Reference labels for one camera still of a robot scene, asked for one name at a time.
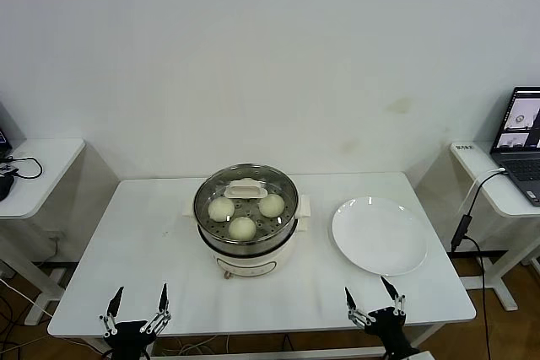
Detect white wall socket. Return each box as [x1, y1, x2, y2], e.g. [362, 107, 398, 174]
[44, 228, 69, 244]

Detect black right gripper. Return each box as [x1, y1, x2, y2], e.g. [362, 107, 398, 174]
[343, 276, 421, 359]

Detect tangled cables under table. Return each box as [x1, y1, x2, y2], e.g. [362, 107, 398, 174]
[159, 332, 231, 355]

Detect perforated steel steamer basket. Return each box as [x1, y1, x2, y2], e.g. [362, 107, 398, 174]
[192, 162, 300, 247]

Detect white round plate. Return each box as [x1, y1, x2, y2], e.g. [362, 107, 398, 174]
[331, 195, 429, 276]

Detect glass lid with cream handle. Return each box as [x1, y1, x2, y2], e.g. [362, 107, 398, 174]
[193, 162, 300, 244]

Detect white rectangular table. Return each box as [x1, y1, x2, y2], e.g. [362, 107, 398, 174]
[46, 170, 478, 360]

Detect black cable with adapter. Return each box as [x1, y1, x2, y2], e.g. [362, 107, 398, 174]
[449, 174, 507, 360]

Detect white floor cable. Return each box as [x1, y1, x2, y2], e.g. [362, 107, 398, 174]
[0, 277, 56, 319]

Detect black laptop with lit screen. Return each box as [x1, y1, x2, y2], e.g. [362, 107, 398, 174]
[0, 102, 27, 158]

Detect white laptop cable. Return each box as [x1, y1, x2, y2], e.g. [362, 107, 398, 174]
[457, 167, 507, 214]

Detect black looped cable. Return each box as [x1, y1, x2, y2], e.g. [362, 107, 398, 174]
[0, 155, 43, 180]

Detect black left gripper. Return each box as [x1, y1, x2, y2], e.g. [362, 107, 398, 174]
[98, 282, 173, 360]

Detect cream electric cooking pot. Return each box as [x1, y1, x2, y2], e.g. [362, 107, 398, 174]
[181, 193, 314, 281]

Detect white side table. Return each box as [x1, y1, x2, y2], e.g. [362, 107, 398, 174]
[0, 137, 120, 325]
[415, 139, 540, 311]

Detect black computer mouse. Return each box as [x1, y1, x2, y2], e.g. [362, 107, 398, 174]
[0, 174, 15, 201]

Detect grey open laptop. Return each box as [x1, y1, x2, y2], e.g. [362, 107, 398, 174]
[489, 84, 540, 208]

